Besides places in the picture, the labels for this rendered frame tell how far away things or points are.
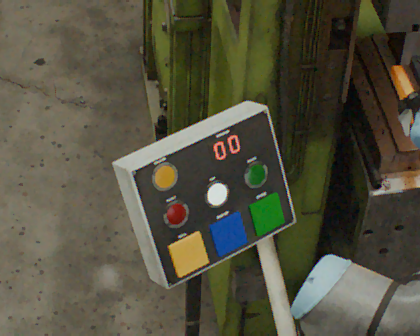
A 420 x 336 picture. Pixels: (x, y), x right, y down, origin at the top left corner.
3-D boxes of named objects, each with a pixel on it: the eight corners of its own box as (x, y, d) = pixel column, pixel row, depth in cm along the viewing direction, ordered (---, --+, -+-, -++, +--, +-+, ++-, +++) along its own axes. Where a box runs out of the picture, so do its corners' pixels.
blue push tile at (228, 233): (248, 242, 213) (239, 211, 211) (219, 257, 211) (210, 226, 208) (244, 240, 215) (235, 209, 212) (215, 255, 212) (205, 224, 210)
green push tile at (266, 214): (285, 222, 217) (278, 192, 215) (258, 237, 215) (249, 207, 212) (281, 220, 219) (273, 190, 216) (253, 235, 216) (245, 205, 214)
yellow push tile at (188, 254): (210, 262, 209) (200, 232, 207) (179, 278, 207) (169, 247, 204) (205, 260, 211) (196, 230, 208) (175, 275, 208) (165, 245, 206)
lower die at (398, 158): (449, 166, 240) (456, 142, 233) (377, 174, 237) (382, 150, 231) (401, 55, 268) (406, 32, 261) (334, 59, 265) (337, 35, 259)
